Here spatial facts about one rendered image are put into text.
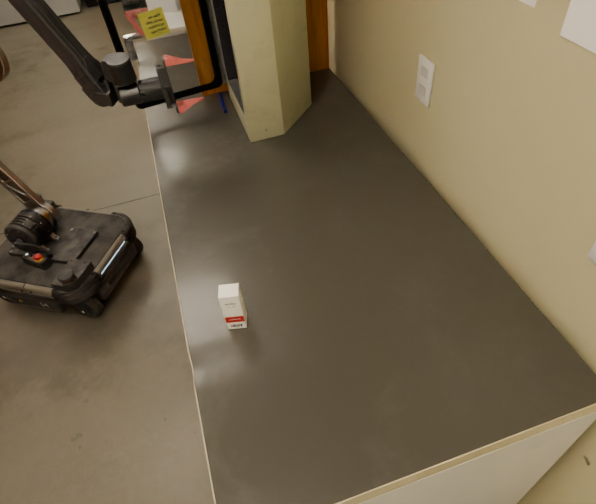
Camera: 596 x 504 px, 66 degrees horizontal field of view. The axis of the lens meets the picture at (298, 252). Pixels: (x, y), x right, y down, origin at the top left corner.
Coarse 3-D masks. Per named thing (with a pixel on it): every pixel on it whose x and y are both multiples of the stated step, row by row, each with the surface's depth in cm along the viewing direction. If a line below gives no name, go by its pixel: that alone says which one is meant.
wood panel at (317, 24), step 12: (312, 0) 155; (324, 0) 156; (312, 12) 158; (324, 12) 159; (312, 24) 161; (324, 24) 162; (312, 36) 163; (324, 36) 165; (312, 48) 166; (324, 48) 168; (312, 60) 170; (324, 60) 171
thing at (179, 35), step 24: (120, 0) 130; (144, 0) 132; (168, 0) 135; (192, 0) 138; (120, 24) 134; (144, 24) 136; (168, 24) 139; (192, 24) 142; (144, 48) 141; (168, 48) 144; (192, 48) 147; (144, 72) 145; (168, 72) 148; (192, 72) 152
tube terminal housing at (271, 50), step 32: (224, 0) 115; (256, 0) 115; (288, 0) 124; (256, 32) 120; (288, 32) 129; (224, 64) 153; (256, 64) 126; (288, 64) 134; (256, 96) 133; (288, 96) 139; (256, 128) 140; (288, 128) 146
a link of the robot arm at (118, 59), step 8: (112, 56) 111; (120, 56) 111; (128, 56) 111; (104, 64) 110; (112, 64) 109; (120, 64) 109; (128, 64) 110; (104, 72) 112; (112, 72) 110; (120, 72) 110; (128, 72) 111; (104, 80) 113; (112, 80) 114; (120, 80) 112; (128, 80) 112; (112, 88) 116; (96, 96) 116; (104, 96) 116; (112, 96) 117; (104, 104) 118; (112, 104) 117
